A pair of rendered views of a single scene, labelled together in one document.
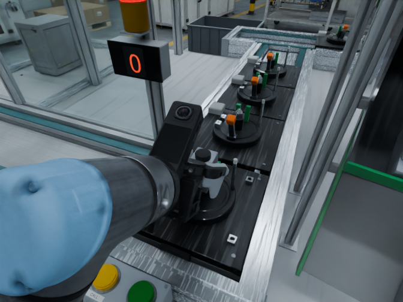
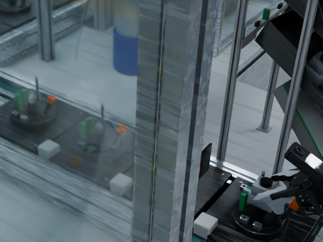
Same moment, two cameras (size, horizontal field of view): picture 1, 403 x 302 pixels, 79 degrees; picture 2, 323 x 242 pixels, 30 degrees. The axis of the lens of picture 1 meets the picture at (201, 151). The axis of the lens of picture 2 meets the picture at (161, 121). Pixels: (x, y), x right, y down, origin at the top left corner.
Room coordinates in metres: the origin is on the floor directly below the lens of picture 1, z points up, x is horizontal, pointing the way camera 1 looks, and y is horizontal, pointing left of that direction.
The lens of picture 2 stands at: (0.45, 1.12, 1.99)
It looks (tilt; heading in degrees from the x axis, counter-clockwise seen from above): 34 degrees down; 278
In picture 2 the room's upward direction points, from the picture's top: 4 degrees clockwise
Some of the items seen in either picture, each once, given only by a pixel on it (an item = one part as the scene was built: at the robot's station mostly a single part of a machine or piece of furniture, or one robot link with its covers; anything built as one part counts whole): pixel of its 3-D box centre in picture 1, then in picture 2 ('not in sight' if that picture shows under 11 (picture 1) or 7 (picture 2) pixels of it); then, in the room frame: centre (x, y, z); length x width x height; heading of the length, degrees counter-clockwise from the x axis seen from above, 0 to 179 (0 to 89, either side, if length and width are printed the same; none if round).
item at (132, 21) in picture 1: (135, 15); not in sight; (0.52, 0.13, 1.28); 0.05 x 0.05 x 0.05
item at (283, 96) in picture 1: (258, 85); not in sight; (0.80, -0.20, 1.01); 0.24 x 0.24 x 0.13; 67
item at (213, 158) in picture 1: (204, 163); (260, 190); (0.35, -0.01, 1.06); 0.08 x 0.04 x 0.07; 157
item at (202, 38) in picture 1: (225, 36); not in sight; (2.47, -0.23, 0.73); 0.62 x 0.42 x 0.23; 67
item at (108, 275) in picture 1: (105, 278); not in sight; (0.18, 0.16, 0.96); 0.04 x 0.04 x 0.02
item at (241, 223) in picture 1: (202, 199); (258, 222); (0.34, 0.00, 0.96); 0.24 x 0.24 x 0.02; 67
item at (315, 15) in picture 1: (327, 15); not in sight; (5.25, -2.41, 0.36); 0.60 x 0.40 x 0.15; 60
